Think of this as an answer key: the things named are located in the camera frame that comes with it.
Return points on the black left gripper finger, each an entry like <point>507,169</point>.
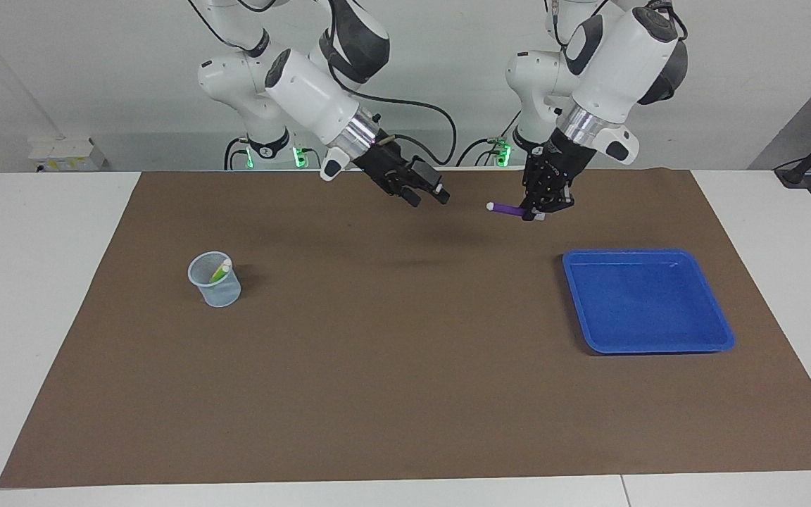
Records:
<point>559,196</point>
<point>533,201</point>

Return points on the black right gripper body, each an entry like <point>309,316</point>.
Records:
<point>384,163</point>

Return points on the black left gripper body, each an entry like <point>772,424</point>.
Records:
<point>557,160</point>

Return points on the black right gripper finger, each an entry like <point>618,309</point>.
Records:
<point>402,193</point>
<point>428,182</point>

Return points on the purple pen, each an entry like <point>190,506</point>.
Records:
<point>507,209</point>

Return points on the yellow pen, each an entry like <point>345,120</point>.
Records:
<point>225,266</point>

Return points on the green pen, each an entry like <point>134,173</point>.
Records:
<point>215,277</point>

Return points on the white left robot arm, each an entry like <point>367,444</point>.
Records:
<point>624,63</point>

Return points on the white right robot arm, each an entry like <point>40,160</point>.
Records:
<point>307,91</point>

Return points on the blue plastic tray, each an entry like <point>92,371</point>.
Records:
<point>645,303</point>

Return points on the brown table mat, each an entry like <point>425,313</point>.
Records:
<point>405,387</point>

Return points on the translucent plastic cup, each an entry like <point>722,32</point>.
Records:
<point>222,296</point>

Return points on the white power strip box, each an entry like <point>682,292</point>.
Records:
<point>67,155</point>

